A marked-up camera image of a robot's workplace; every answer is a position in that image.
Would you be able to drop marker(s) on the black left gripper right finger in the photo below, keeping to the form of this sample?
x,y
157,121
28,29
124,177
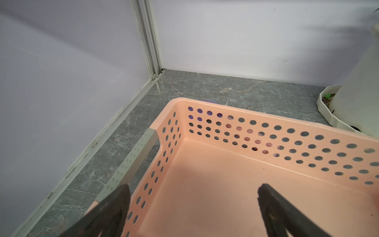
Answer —
x,y
281,218

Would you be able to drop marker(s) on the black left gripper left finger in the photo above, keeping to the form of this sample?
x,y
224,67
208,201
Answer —
x,y
107,219

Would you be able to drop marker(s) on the pink perforated plastic basket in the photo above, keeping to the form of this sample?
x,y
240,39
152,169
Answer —
x,y
212,159

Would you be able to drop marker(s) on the purple object behind basket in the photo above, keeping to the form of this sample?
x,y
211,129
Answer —
x,y
209,101

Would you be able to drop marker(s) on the white pot saucer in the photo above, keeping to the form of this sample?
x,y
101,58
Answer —
x,y
327,114

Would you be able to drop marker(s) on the white plant pot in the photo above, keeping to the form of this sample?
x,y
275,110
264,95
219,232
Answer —
x,y
355,106

